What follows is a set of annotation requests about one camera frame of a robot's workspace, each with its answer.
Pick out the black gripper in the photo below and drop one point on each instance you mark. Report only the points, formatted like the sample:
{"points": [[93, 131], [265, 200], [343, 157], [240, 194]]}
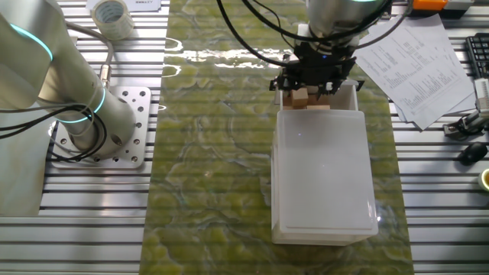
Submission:
{"points": [[317, 66]]}

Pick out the white drawer cabinet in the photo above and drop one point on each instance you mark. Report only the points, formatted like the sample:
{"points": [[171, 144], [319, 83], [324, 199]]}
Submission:
{"points": [[324, 172]]}

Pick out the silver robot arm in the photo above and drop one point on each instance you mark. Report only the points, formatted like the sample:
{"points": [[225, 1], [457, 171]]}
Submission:
{"points": [[68, 88]]}

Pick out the printed paper sheet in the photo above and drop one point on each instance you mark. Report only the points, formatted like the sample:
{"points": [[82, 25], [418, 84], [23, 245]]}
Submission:
{"points": [[416, 76], [424, 22]]}

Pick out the green marble pattern mat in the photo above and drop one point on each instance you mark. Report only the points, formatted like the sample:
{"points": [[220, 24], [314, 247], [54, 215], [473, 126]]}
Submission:
{"points": [[210, 172]]}

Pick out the black keyboard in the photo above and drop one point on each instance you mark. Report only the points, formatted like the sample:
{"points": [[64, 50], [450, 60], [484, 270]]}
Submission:
{"points": [[479, 53]]}

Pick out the black computer mouse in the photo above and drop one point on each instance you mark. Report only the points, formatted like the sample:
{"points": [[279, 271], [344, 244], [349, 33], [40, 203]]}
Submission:
{"points": [[473, 153]]}

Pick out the cream round cup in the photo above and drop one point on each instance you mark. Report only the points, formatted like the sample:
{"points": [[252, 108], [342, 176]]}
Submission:
{"points": [[485, 179]]}

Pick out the clear tape roll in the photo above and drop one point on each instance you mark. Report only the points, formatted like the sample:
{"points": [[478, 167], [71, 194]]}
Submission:
{"points": [[112, 19]]}

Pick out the grey wrist mount block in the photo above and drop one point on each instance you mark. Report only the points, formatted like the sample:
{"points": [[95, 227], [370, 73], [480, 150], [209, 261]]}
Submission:
{"points": [[303, 31]]}

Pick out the metal camera mount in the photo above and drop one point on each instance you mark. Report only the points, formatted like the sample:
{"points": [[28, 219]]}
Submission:
{"points": [[454, 128]]}

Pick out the silver finned camera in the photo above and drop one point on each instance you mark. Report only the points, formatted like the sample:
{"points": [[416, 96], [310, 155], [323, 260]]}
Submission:
{"points": [[482, 93]]}

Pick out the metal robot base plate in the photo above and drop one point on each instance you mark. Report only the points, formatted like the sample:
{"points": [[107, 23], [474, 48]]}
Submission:
{"points": [[141, 99]]}

